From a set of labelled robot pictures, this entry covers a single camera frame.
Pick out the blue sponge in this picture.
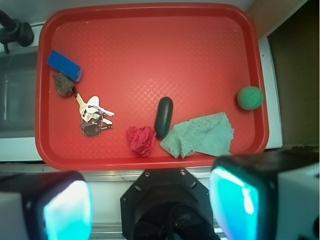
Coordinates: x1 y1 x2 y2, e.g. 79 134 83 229
47 50 83 83

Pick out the red plastic tray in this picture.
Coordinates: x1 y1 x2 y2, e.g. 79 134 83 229
35 3 269 171

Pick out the brown cardboard panel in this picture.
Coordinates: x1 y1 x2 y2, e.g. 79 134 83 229
257 0 320 148

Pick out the crumpled red cloth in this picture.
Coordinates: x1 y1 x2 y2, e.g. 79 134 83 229
126 126 156 157

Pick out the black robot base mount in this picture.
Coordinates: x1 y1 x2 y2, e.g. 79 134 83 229
120 168 220 240

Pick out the brown rough rock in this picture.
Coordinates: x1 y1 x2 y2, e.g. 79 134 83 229
52 73 75 97

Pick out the grey toy sink basin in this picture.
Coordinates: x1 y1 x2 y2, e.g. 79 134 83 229
0 47 38 139

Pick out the green textured ball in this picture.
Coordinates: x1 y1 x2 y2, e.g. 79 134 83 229
236 86 264 110

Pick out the bunch of silver keys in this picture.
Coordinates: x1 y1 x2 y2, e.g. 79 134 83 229
72 88 115 138

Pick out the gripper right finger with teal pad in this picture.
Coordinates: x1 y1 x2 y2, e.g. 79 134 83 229
209 151 320 240

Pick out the grey sink faucet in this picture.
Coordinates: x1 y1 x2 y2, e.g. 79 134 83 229
0 10 35 54

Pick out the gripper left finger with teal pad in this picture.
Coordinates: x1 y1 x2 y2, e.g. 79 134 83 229
0 171 93 240

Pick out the light green towel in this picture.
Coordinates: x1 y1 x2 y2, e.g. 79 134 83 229
160 112 234 159

